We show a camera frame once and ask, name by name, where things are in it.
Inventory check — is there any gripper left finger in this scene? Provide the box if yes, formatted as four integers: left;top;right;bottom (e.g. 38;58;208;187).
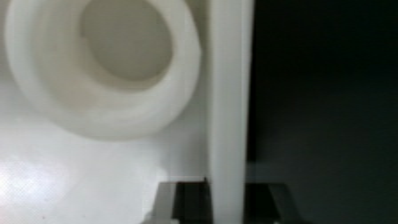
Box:
141;180;208;224

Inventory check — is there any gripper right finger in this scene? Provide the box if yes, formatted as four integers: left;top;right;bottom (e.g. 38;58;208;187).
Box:
244;183;308;224

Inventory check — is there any white square table top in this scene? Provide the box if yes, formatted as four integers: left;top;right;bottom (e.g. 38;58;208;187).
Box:
0;0;255;224

